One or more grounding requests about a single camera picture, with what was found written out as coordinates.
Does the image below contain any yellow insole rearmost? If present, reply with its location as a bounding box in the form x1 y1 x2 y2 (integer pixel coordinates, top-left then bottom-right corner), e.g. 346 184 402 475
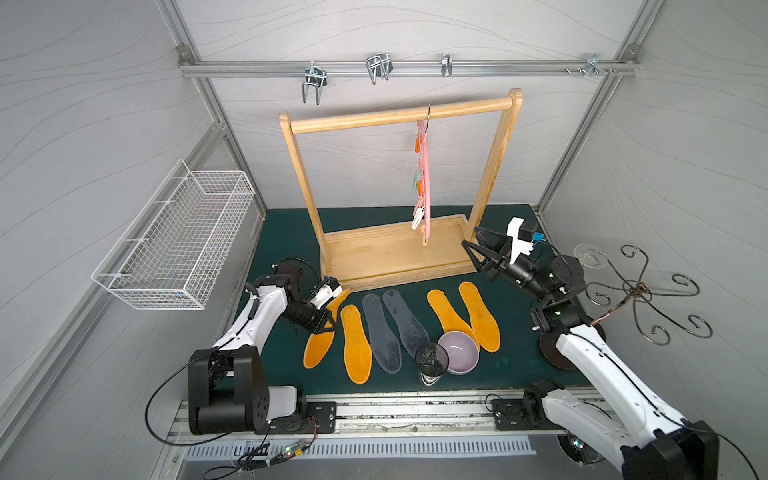
302 289 350 369

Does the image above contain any wooden clothes rack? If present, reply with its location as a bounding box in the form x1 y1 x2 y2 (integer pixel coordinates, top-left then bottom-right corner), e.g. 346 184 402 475
279 88 524 292

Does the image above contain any yellow insole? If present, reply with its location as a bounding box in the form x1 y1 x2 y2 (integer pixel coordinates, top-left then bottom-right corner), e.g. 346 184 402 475
427 289 480 349
459 281 501 353
341 305 373 385

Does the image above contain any dark navy insole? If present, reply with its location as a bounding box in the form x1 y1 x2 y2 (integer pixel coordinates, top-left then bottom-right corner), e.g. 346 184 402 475
362 294 402 375
383 289 430 359

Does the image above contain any pink clip hanger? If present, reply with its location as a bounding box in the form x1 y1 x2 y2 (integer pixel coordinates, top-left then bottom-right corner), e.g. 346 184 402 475
411 107 431 247

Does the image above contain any yellow insole back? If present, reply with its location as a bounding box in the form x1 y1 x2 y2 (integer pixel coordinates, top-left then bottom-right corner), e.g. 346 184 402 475
341 305 373 385

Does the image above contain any yellow insole front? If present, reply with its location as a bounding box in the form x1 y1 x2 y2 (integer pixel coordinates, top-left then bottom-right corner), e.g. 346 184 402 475
459 281 501 353

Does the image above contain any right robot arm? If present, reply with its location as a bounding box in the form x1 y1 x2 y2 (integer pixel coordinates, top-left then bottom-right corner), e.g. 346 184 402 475
462 219 720 479

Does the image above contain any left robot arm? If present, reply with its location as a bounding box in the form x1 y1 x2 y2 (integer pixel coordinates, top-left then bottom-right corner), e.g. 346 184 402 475
187 273 342 435

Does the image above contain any hanging wine glass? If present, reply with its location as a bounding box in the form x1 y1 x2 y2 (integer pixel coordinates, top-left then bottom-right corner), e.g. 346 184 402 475
574 243 608 270

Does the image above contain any metal glass holder stand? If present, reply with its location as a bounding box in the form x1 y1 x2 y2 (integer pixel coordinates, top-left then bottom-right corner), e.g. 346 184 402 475
577 244 714 346

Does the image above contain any purple bowl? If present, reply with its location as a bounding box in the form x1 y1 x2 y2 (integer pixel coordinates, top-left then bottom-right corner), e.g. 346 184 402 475
438 331 480 375

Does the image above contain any white vented strip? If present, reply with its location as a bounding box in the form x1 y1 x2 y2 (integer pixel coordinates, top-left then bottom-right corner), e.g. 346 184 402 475
184 435 537 464

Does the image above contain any small metal hook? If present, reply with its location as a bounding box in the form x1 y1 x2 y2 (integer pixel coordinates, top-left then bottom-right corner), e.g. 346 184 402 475
441 53 453 78

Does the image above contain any metal corner hook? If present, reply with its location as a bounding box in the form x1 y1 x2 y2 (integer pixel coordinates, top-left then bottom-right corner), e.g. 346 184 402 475
563 54 617 78

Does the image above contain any metal loop hook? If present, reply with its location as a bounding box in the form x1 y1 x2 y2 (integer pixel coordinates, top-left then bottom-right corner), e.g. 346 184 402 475
365 53 393 85

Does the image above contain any metal double hook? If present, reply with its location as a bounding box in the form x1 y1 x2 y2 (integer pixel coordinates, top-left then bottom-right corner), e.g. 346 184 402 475
302 64 328 105

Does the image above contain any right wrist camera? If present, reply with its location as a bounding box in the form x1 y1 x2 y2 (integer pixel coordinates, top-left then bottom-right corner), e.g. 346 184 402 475
506 217 546 263

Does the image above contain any white wire basket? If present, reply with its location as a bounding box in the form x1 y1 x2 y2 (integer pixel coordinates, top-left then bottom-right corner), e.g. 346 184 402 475
91 159 255 311

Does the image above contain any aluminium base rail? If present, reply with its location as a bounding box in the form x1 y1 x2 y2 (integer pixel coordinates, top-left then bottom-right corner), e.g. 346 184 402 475
167 387 630 444

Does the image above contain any aluminium top rail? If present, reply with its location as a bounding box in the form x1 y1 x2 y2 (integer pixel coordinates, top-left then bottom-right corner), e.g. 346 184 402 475
179 55 641 79

